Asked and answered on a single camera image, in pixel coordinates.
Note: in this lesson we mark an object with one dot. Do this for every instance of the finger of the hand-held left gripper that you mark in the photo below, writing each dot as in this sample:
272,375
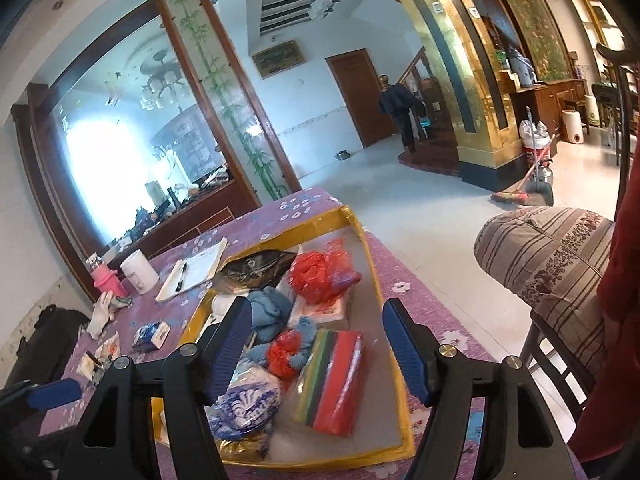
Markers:
55,393

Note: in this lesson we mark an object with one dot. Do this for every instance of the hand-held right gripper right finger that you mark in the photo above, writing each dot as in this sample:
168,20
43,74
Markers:
405,352

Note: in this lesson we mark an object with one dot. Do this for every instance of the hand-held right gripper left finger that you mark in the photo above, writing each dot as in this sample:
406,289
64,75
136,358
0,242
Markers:
231,350

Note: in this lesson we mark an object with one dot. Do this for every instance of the small red plastic bag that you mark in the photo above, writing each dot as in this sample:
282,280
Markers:
284,355

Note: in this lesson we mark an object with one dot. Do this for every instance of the blue white patterned bag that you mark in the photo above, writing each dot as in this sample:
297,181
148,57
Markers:
245,405

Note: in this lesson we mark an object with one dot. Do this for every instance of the blue towel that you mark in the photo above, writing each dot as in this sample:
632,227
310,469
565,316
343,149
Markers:
272,310
306,332

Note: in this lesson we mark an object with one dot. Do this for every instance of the yellow box tray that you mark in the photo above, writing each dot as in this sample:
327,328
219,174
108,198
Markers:
385,285

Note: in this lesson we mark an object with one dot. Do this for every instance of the rainbow striped cloth pack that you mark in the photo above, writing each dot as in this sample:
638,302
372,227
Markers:
335,385

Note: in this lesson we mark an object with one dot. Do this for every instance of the black plastic bag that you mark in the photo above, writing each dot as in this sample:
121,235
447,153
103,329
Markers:
260,267

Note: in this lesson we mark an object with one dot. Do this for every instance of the pink tissue pack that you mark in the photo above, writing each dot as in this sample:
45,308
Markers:
325,312

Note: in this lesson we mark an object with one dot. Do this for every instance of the large red plastic bag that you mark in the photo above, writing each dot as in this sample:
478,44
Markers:
322,270

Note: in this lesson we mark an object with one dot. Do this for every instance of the floral purple tablecloth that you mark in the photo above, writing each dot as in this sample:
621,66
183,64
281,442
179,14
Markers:
435,310

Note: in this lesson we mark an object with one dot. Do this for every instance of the black luggage bag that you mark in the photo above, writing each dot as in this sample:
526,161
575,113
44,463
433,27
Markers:
45,340

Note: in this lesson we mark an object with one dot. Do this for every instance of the white plastic bag red print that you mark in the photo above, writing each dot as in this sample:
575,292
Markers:
102,360

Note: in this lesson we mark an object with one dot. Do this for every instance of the blue tissue pack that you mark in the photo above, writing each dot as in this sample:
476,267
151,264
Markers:
150,336

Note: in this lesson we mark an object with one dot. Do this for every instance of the black pen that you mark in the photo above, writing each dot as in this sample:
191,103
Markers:
181,277

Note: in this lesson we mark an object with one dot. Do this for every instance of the paper notebook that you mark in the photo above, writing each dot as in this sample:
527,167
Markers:
200,265

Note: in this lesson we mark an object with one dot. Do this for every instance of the white plastic jar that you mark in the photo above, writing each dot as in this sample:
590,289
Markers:
140,272

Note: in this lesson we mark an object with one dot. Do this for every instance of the pink knitted sleeve bottle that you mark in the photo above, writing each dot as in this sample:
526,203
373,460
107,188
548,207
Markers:
107,280

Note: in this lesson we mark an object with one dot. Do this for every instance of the dark wooden chair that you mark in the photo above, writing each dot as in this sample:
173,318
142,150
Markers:
550,375

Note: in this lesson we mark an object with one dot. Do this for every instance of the striped seat cushion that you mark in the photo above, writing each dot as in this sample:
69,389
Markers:
545,260

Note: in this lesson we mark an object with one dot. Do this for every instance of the broom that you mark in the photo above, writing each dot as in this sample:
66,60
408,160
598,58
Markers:
510,195

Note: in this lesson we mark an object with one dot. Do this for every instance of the metal bowl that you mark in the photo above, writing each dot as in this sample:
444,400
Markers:
342,155

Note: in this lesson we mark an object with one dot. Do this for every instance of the dustpan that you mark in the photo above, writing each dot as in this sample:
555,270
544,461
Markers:
542,190

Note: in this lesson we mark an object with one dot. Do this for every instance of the person's red garment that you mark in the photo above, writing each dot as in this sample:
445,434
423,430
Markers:
615,310

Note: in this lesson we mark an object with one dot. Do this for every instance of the dark hanging jacket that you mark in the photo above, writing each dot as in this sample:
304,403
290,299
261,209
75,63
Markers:
397,105

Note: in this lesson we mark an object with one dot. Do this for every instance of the white sack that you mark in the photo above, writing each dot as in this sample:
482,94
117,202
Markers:
535,135

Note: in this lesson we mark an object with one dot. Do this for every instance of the wooden door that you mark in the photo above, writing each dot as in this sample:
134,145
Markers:
362,97

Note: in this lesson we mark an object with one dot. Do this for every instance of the wooden stair railing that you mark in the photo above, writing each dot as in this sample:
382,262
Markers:
425,90

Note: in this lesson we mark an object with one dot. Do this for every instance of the white humidifier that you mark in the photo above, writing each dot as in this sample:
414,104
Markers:
575,126

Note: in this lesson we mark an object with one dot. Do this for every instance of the framed landscape painting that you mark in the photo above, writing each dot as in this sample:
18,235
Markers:
278,58

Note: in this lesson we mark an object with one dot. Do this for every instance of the blue white thermos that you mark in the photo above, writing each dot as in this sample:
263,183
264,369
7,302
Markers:
522,67

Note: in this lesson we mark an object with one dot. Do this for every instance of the glass partition wooden frame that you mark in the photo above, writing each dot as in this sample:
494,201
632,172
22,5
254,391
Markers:
100,135

